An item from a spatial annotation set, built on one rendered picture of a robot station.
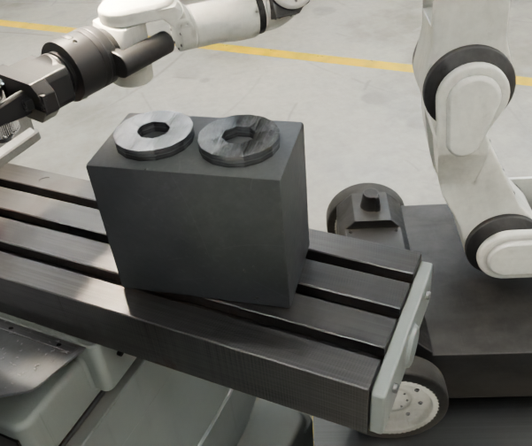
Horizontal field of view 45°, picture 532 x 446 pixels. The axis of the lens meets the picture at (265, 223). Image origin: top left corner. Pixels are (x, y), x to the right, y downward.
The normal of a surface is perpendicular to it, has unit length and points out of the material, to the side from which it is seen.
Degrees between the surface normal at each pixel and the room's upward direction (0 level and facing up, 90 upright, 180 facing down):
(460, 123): 90
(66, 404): 90
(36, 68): 0
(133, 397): 90
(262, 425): 0
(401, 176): 0
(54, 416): 90
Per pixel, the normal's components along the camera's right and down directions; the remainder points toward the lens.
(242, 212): -0.25, 0.62
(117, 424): 0.91, 0.20
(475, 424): -0.08, -0.78
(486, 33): -0.04, 0.62
